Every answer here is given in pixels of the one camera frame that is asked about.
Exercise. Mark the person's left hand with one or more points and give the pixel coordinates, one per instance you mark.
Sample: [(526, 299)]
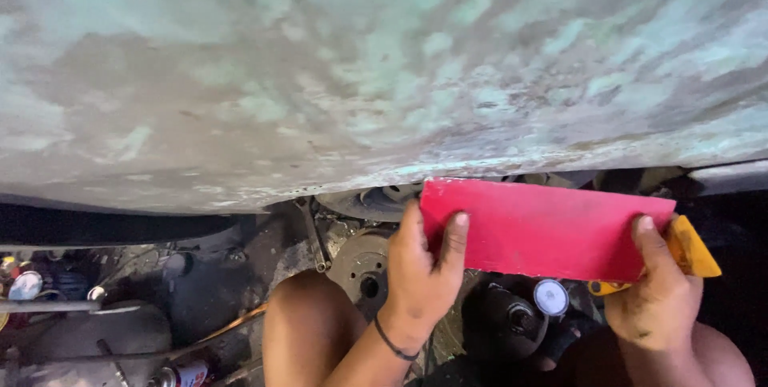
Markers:
[(420, 282)]

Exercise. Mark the person's right hand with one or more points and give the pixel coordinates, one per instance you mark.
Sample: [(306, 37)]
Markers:
[(657, 303)]

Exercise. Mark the yellow plastic spreader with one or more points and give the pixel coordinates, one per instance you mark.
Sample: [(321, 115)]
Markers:
[(690, 252)]

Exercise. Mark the red sanding sheet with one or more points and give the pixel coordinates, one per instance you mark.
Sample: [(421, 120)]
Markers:
[(540, 231)]

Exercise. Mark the rusty brake disc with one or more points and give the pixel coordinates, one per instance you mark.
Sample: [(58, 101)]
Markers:
[(360, 267)]

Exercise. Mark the black wrist band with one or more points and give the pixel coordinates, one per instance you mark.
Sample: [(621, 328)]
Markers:
[(393, 345)]

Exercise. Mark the black round can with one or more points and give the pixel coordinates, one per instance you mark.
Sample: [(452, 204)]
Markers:
[(504, 321)]

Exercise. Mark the grey wheel hub part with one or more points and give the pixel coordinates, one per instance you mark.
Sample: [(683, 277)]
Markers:
[(369, 201)]

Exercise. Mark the round white lid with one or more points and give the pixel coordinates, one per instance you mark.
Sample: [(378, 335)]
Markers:
[(551, 297)]

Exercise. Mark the metal wrench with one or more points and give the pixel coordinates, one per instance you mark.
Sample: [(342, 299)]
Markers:
[(315, 234)]

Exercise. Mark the sanded grey car body panel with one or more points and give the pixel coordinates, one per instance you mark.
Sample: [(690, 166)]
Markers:
[(360, 75)]

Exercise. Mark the red and white spray can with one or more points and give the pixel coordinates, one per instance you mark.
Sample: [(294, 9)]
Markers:
[(183, 375)]

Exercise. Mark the screwdriver with metal shaft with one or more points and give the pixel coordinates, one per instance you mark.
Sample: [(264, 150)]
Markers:
[(114, 363)]

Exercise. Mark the grey metal bar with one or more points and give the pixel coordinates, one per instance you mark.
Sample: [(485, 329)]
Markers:
[(54, 306)]

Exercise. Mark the heap of tools and cans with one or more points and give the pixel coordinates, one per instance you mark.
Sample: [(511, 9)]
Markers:
[(36, 282)]

